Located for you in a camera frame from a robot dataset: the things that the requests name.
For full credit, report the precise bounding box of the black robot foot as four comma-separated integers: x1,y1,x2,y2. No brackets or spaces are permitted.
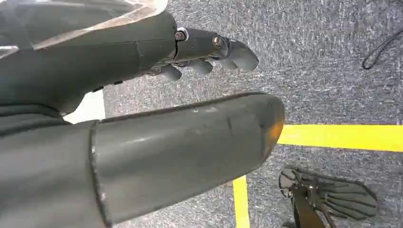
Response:
278,167,379,228

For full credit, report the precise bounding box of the black cable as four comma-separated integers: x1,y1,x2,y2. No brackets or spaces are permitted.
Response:
361,28,403,70

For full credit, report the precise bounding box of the yellow floor tape line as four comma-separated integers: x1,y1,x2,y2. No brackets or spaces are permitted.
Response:
232,123,403,228

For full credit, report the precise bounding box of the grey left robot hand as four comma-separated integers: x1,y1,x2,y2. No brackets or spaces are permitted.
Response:
0,0,286,228

